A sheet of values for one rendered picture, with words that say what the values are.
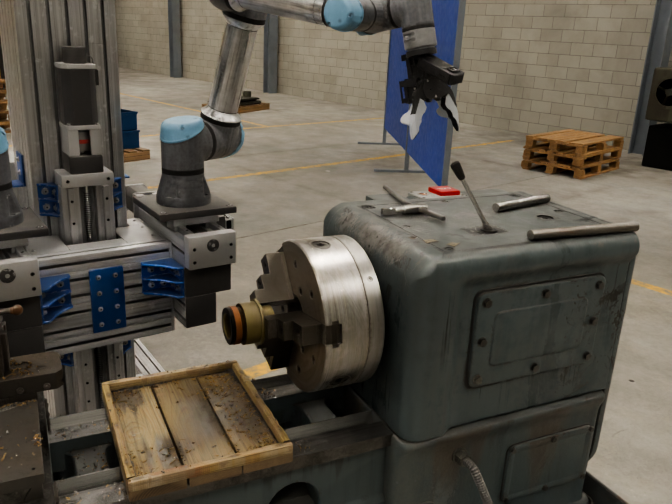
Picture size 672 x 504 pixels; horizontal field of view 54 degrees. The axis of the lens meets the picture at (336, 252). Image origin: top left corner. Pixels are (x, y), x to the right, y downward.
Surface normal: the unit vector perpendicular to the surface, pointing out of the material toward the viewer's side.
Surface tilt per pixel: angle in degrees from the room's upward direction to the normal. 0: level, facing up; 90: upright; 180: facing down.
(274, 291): 51
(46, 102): 90
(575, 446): 90
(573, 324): 90
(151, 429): 0
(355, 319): 72
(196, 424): 0
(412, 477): 90
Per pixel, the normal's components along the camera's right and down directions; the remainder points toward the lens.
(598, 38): -0.74, 0.18
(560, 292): 0.43, 0.31
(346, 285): 0.35, -0.41
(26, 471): 0.04, -0.95
